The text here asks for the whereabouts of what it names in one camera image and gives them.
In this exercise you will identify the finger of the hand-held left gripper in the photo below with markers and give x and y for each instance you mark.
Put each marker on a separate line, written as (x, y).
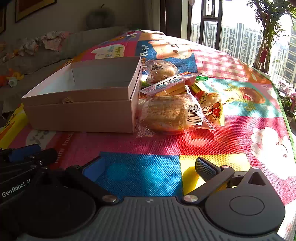
(23, 152)
(45, 156)

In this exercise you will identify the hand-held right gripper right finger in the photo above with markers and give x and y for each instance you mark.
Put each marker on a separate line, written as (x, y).
(205, 171)

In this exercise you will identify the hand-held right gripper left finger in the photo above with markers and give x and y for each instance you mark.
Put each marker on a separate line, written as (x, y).
(93, 169)

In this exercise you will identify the beige cardboard box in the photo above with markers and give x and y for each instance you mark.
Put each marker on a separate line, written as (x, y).
(81, 115)

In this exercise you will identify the yellow cartoon snack packet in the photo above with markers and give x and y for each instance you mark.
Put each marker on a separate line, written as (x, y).
(212, 109)

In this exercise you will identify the large round bread packet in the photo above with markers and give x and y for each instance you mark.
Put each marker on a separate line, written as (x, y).
(168, 113)

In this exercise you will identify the green snack packet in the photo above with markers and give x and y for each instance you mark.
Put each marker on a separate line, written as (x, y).
(201, 78)

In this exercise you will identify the clear snack tray packet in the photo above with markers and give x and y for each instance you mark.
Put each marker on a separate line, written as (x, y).
(167, 83)

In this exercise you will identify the small round bread packet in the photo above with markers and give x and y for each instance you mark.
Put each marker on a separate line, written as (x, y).
(160, 73)

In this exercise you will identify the colourful printed play mat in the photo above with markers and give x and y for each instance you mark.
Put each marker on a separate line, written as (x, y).
(231, 141)

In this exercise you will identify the orange plush toy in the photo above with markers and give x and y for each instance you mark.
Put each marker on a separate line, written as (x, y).
(11, 77)

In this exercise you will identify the white floral cloth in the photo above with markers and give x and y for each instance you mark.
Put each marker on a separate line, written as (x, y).
(29, 46)

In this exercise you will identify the pink flowers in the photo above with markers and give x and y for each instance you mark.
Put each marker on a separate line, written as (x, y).
(289, 95)

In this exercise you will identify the pink floral cloth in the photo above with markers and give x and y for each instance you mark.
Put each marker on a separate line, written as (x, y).
(55, 40)

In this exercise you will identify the grey sofa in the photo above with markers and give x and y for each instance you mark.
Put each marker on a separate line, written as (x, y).
(76, 44)

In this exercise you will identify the dark framed picture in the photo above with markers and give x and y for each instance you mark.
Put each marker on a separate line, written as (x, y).
(2, 19)

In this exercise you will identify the large framed picture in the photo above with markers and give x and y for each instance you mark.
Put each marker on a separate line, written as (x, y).
(34, 9)

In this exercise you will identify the grey neck pillow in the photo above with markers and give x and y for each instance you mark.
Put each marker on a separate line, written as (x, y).
(100, 18)

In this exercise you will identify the potted palm plant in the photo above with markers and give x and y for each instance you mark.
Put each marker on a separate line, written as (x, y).
(268, 30)

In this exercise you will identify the curtain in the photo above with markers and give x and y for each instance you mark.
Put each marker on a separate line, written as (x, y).
(168, 16)

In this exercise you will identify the black window frame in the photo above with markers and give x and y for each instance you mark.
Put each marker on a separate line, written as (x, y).
(218, 14)

